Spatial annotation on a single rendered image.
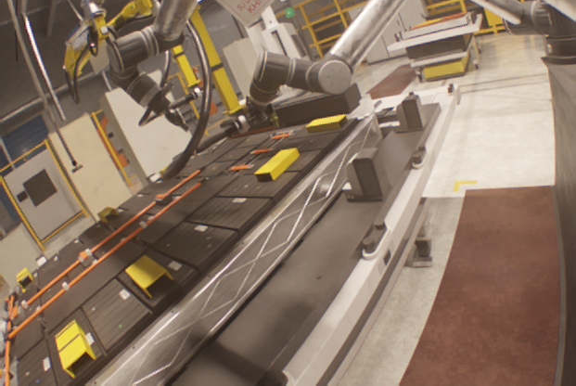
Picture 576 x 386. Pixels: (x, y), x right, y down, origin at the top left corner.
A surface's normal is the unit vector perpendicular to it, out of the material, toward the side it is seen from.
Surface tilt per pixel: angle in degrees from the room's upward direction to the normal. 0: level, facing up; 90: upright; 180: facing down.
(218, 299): 90
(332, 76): 90
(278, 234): 90
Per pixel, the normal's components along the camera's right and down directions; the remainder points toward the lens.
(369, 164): -0.57, 0.51
